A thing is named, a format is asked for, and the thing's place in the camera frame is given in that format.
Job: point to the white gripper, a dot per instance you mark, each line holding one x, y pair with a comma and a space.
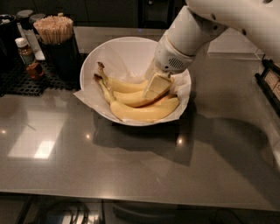
168, 57

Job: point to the large yellow banana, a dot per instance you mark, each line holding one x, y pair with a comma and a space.
146, 114

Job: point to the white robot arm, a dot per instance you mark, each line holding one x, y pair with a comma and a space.
201, 21

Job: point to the white bowl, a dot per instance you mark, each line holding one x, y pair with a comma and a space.
126, 59

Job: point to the white paper liner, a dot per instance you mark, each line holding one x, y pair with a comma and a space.
113, 83

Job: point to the clear acrylic stand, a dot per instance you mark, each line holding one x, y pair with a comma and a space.
231, 44

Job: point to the black chopstick holder cup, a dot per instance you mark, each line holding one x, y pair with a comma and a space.
65, 57

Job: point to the bundle of wooden chopsticks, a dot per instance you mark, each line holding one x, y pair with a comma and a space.
54, 30

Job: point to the small red sauce jar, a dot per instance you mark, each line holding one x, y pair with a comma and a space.
35, 71

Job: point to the small white-capped sauce bottle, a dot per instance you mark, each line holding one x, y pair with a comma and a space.
25, 51

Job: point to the black grid mat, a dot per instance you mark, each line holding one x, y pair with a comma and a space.
16, 81

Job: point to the dark jar grey lid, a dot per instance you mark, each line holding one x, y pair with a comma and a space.
23, 18

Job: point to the black container far left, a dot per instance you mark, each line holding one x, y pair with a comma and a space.
8, 48

